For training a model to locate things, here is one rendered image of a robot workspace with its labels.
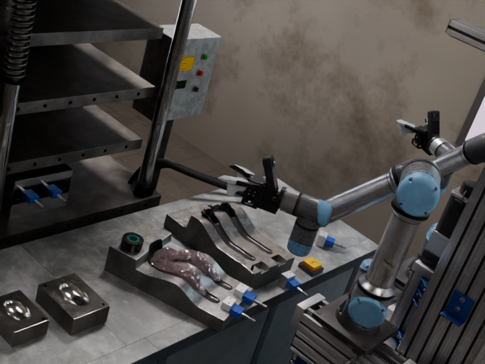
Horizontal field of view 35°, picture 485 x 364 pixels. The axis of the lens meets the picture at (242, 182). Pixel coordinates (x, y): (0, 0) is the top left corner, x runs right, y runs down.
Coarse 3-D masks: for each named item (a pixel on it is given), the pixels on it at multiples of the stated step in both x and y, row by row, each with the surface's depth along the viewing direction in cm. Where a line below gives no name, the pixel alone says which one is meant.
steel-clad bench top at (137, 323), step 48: (48, 240) 292; (96, 240) 301; (288, 240) 342; (336, 240) 354; (0, 288) 261; (96, 288) 275; (288, 288) 309; (0, 336) 241; (48, 336) 247; (96, 336) 254; (144, 336) 260
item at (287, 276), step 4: (284, 272) 308; (288, 272) 309; (284, 276) 306; (288, 276) 307; (292, 276) 308; (280, 280) 308; (284, 280) 307; (288, 280) 306; (292, 280) 307; (296, 280) 308; (280, 284) 309; (284, 284) 307; (288, 284) 306; (292, 284) 305; (296, 284) 306; (300, 284) 307; (284, 288) 308; (292, 288) 305; (296, 288) 306; (304, 292) 304
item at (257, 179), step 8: (256, 176) 237; (264, 184) 233; (248, 192) 234; (256, 192) 232; (264, 192) 234; (280, 192) 232; (248, 200) 236; (256, 200) 233; (264, 200) 235; (272, 200) 234; (280, 200) 231; (256, 208) 234; (264, 208) 235; (272, 208) 234
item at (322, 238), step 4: (320, 232) 346; (324, 232) 346; (320, 236) 343; (324, 236) 343; (328, 236) 347; (320, 240) 344; (324, 240) 343; (328, 240) 343; (332, 240) 344; (316, 244) 345; (320, 244) 345; (324, 244) 345; (328, 244) 344; (332, 244) 344; (336, 244) 345; (340, 244) 345; (344, 248) 345
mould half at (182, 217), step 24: (168, 216) 321; (192, 216) 312; (216, 216) 316; (240, 216) 324; (192, 240) 314; (216, 240) 308; (240, 240) 315; (264, 240) 319; (240, 264) 299; (288, 264) 313
